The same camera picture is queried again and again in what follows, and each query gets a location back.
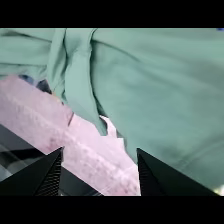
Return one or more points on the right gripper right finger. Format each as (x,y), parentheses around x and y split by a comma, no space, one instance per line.
(163,180)

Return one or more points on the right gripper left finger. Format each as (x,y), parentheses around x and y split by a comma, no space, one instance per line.
(43,176)

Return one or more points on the green shirt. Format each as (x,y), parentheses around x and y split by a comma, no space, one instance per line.
(160,86)

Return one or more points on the silver frame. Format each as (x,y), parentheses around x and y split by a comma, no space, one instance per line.
(9,160)

